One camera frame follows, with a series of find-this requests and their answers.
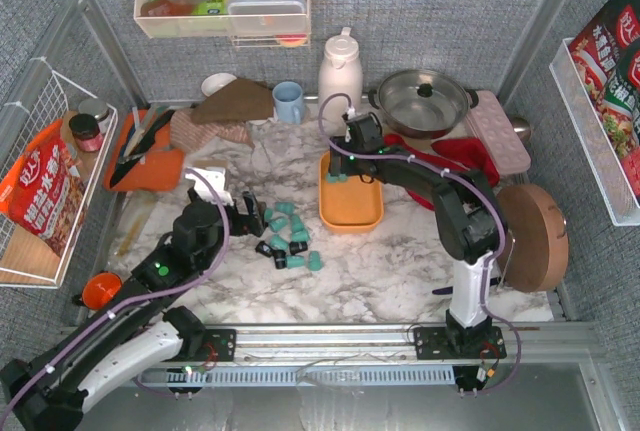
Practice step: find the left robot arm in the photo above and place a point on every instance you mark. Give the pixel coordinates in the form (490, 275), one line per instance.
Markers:
(138, 328)

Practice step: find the pink egg tray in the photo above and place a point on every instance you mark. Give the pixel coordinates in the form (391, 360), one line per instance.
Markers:
(488, 122)

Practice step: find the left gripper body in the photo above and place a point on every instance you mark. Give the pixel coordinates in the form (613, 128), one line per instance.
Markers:
(245, 216)

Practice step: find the orange storage basket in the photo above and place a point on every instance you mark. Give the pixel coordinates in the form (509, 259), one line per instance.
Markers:
(351, 206)

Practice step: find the tan felt coaster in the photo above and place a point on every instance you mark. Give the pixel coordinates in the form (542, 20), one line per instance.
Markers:
(210, 163)

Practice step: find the orange cup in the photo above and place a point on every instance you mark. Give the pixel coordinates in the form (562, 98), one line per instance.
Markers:
(100, 289)

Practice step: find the white thermos jug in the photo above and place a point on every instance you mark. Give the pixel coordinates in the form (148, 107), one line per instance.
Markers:
(340, 72)

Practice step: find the steel pot with lid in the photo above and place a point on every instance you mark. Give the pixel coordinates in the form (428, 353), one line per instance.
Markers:
(422, 104)

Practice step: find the red cloth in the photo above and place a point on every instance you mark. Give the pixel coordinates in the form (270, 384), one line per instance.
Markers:
(457, 154)

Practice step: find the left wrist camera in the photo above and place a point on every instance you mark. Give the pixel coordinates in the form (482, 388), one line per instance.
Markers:
(210, 183)

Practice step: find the round wooden board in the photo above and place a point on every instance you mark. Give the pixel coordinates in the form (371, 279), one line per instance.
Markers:
(536, 254)

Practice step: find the red lidded jar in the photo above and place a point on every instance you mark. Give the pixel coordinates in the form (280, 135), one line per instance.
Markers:
(86, 132)

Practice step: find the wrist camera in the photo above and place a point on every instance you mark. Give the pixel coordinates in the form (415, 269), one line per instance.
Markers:
(350, 114)
(210, 183)

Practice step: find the brown cloth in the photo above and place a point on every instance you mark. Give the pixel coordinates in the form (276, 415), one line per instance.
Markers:
(241, 100)

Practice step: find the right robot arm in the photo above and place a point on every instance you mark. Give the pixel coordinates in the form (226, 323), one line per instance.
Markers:
(470, 226)

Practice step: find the orange cutting board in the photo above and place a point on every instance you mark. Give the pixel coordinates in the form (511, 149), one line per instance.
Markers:
(160, 170)

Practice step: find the white bowl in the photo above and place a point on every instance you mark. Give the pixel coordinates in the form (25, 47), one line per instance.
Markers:
(216, 82)

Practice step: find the orange snack bag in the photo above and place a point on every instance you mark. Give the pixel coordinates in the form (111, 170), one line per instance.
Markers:
(42, 192)

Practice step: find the black kitchen knife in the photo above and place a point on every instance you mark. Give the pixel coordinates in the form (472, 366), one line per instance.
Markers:
(135, 149)

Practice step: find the striped pink cloth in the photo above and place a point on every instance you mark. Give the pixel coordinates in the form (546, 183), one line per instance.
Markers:
(190, 137)

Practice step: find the white wire basket left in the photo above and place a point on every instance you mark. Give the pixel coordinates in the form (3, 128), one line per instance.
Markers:
(26, 261)

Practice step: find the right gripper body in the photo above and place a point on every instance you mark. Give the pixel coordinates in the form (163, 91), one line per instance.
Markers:
(341, 162)

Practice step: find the clear plastic containers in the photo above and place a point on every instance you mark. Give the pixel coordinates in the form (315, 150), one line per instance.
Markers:
(267, 17)

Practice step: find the purple spatula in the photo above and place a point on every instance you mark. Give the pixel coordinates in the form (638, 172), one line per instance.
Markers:
(443, 291)

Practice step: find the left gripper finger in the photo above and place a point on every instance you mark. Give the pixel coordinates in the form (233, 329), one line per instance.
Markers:
(249, 201)
(260, 208)

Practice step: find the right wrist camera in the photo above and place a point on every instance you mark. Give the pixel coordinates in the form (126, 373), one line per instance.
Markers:
(350, 114)

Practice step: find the light blue mug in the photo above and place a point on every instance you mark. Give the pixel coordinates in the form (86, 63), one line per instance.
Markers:
(289, 103)

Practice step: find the silver lidded jar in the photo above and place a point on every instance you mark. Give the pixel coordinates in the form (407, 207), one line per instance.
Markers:
(94, 107)

